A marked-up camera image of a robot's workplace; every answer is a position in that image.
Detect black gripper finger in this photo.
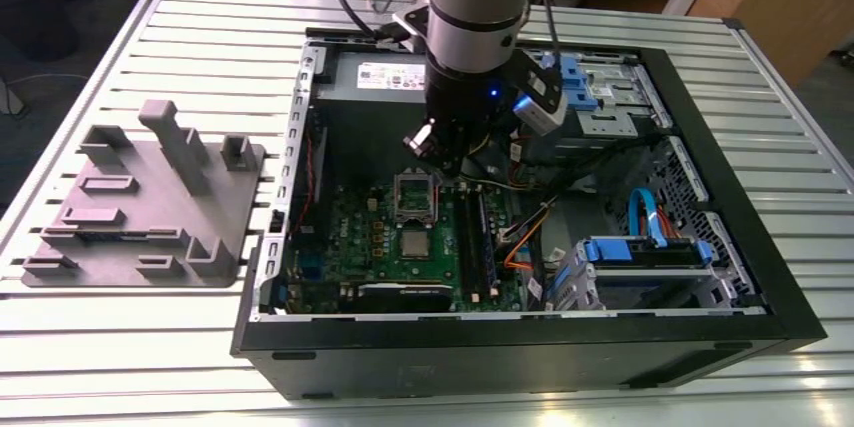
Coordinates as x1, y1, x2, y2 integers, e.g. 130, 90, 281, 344
400, 117, 464, 183

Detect silver CPU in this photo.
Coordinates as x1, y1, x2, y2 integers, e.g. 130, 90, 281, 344
400, 230, 435, 261

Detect CPU socket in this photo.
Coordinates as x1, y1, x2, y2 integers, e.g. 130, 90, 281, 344
393, 224, 441, 268

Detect silver power supply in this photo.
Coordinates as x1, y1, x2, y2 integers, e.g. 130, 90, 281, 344
316, 48, 432, 104

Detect black RAM slot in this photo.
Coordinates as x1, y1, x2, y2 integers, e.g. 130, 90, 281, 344
473, 186, 503, 298
456, 185, 484, 301

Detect green motherboard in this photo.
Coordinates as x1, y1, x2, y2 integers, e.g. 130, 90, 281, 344
287, 180, 529, 316

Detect silver drive cage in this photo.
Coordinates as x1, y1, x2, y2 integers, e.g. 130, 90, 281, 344
521, 48, 674, 164

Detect black graphics card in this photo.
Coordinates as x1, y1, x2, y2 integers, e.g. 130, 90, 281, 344
337, 279, 456, 317

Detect blue carrier with disk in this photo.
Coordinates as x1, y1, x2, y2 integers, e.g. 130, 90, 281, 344
576, 239, 716, 269

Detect grey parts rack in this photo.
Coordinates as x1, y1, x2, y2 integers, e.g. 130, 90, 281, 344
18, 99, 269, 289

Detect silver disk bay cage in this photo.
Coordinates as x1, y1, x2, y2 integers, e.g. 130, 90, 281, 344
545, 235, 766, 314

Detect black PC case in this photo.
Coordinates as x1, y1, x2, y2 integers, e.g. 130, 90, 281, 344
229, 24, 830, 401

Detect dark RAM stick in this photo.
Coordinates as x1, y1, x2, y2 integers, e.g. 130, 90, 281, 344
73, 229, 153, 244

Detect wooden cabinet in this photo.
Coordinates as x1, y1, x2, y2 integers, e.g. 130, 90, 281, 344
686, 0, 854, 91

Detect black chair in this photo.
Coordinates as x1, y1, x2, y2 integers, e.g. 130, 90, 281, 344
0, 0, 92, 64

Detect white black wire bundle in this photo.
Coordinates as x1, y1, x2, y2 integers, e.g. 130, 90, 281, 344
459, 166, 539, 194

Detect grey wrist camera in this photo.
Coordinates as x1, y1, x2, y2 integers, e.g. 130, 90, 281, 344
389, 4, 432, 52

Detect red black twisted wire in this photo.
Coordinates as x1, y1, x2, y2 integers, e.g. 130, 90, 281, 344
292, 179, 320, 231

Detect orange wire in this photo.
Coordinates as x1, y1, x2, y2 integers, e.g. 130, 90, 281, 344
500, 224, 539, 276

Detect blue flat wire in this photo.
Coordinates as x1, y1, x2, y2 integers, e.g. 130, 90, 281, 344
626, 186, 671, 249

